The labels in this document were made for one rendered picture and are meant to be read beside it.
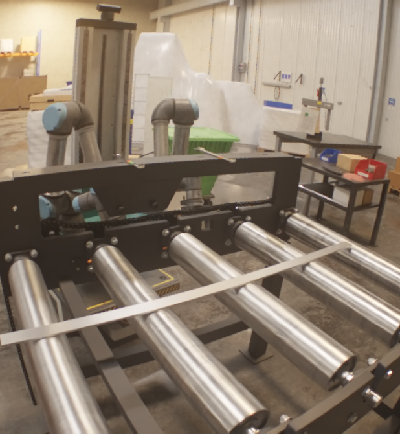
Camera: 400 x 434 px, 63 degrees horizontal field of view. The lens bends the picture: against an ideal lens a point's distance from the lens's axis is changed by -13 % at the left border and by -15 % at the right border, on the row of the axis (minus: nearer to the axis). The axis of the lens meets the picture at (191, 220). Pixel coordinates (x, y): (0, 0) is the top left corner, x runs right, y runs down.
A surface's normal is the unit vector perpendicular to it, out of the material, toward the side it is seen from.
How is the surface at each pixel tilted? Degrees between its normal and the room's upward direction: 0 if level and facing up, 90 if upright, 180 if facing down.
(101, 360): 0
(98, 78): 90
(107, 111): 90
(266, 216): 90
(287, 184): 90
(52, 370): 14
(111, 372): 0
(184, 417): 0
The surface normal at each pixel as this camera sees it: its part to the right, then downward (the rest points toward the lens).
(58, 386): -0.06, -0.90
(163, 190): 0.51, 0.35
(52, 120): -0.37, 0.19
